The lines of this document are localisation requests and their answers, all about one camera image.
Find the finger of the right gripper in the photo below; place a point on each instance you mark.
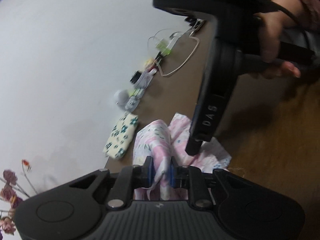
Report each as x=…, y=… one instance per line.
x=193, y=146

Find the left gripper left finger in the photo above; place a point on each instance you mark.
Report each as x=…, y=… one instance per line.
x=75, y=209

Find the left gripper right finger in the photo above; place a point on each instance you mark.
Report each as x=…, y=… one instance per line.
x=241, y=208

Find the pink floral white garment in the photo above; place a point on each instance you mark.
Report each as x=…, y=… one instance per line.
x=162, y=142

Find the person's right hand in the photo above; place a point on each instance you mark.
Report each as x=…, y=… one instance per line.
x=273, y=25

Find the green translucent charger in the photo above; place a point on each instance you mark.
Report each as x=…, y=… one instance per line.
x=163, y=47

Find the folded cream green-flower cloth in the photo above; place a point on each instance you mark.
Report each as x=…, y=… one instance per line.
x=121, y=136

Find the white round robot toy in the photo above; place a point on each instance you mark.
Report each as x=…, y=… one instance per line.
x=121, y=97

